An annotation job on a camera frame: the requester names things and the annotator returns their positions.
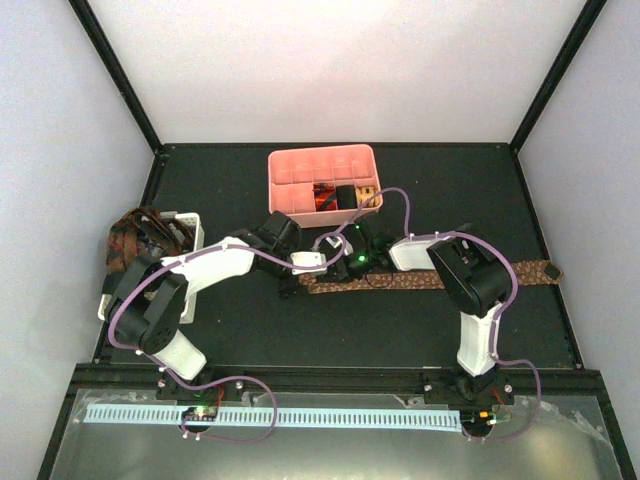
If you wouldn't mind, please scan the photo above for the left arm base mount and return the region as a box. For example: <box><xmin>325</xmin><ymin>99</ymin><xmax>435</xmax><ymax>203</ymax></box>
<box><xmin>156</xmin><ymin>367</ymin><xmax>246</xmax><ymax>433</ymax></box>

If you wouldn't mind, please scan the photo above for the left black frame post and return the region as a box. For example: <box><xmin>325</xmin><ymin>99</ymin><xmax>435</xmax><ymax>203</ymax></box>
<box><xmin>68</xmin><ymin>0</ymin><xmax>163</xmax><ymax>154</ymax></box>

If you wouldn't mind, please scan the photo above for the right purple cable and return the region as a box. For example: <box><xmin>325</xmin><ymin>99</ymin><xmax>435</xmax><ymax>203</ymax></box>
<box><xmin>312</xmin><ymin>187</ymin><xmax>542</xmax><ymax>445</ymax></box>

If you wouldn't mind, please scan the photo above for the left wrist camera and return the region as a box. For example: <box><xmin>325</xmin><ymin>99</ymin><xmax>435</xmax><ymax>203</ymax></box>
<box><xmin>290</xmin><ymin>251</ymin><xmax>327</xmax><ymax>275</ymax></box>

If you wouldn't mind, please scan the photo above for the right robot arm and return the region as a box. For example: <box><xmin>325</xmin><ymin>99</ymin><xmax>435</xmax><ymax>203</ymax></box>
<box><xmin>330</xmin><ymin>222</ymin><xmax>518</xmax><ymax>403</ymax></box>

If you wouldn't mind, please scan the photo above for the yellow black rolled tie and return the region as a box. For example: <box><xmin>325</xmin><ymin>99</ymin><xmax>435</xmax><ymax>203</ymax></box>
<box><xmin>355</xmin><ymin>185</ymin><xmax>378</xmax><ymax>208</ymax></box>

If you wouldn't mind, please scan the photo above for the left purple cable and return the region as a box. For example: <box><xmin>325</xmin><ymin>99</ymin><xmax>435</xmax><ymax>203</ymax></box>
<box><xmin>107</xmin><ymin>232</ymin><xmax>349</xmax><ymax>444</ymax></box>

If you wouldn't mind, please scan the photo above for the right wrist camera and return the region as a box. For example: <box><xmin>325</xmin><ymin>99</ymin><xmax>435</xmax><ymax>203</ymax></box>
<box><xmin>312</xmin><ymin>234</ymin><xmax>348</xmax><ymax>260</ymax></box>

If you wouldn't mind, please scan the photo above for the purple cable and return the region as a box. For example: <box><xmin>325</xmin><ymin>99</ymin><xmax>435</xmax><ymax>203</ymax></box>
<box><xmin>107</xmin><ymin>232</ymin><xmax>349</xmax><ymax>444</ymax></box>
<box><xmin>312</xmin><ymin>187</ymin><xmax>542</xmax><ymax>445</ymax></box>

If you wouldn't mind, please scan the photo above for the brown floral tie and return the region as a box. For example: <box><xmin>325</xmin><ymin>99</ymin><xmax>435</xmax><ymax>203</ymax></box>
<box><xmin>299</xmin><ymin>260</ymin><xmax>563</xmax><ymax>294</ymax></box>

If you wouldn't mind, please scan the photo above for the light blue slotted cable duct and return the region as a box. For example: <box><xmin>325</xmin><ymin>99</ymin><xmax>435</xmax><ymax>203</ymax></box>
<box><xmin>81</xmin><ymin>404</ymin><xmax>462</xmax><ymax>433</ymax></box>

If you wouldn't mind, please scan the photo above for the orange black rolled tie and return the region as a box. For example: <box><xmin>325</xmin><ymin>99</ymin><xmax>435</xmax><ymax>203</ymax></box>
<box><xmin>313</xmin><ymin>183</ymin><xmax>338</xmax><ymax>212</ymax></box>

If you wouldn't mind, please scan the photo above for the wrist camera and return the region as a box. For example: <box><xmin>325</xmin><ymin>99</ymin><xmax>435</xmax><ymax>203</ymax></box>
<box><xmin>290</xmin><ymin>251</ymin><xmax>327</xmax><ymax>275</ymax></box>
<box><xmin>312</xmin><ymin>234</ymin><xmax>348</xmax><ymax>260</ymax></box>

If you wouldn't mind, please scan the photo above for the black frame post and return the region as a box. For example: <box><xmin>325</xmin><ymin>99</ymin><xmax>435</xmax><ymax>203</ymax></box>
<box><xmin>68</xmin><ymin>0</ymin><xmax>163</xmax><ymax>154</ymax></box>
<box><xmin>509</xmin><ymin>0</ymin><xmax>608</xmax><ymax>154</ymax></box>

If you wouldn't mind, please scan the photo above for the pile of dark ties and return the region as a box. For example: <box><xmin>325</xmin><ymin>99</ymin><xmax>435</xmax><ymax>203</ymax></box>
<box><xmin>105</xmin><ymin>206</ymin><xmax>195</xmax><ymax>274</ymax></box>

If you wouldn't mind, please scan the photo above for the right black frame post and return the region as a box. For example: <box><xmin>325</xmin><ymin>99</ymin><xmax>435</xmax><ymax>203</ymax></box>
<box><xmin>509</xmin><ymin>0</ymin><xmax>608</xmax><ymax>154</ymax></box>

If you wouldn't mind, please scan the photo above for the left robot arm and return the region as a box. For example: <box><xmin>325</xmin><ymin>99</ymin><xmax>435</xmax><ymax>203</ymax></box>
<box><xmin>105</xmin><ymin>211</ymin><xmax>326</xmax><ymax>399</ymax></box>

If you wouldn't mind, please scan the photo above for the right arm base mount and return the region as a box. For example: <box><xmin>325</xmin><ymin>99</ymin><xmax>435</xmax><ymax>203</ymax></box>
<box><xmin>422</xmin><ymin>367</ymin><xmax>514</xmax><ymax>440</ymax></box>

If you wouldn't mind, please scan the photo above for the pink divided organizer box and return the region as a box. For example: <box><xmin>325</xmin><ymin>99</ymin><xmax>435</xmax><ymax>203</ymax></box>
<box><xmin>267</xmin><ymin>144</ymin><xmax>384</xmax><ymax>228</ymax></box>

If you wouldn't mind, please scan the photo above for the white basket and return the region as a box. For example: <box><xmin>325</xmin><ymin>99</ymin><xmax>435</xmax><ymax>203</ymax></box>
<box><xmin>97</xmin><ymin>211</ymin><xmax>204</xmax><ymax>321</ymax></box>

